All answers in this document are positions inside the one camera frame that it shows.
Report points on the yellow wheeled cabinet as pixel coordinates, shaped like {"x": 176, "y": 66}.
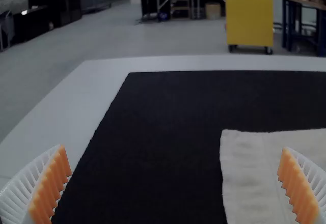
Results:
{"x": 249, "y": 20}

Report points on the brown carton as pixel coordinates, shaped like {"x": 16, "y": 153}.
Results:
{"x": 212, "y": 11}

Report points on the blue metal workbench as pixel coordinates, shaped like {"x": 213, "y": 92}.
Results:
{"x": 287, "y": 25}

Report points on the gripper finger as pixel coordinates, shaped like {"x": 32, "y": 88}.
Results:
{"x": 38, "y": 191}
{"x": 303, "y": 191}

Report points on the pale towel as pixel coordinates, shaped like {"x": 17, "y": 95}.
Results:
{"x": 249, "y": 178}

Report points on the black mat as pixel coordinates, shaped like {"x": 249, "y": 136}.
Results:
{"x": 165, "y": 132}

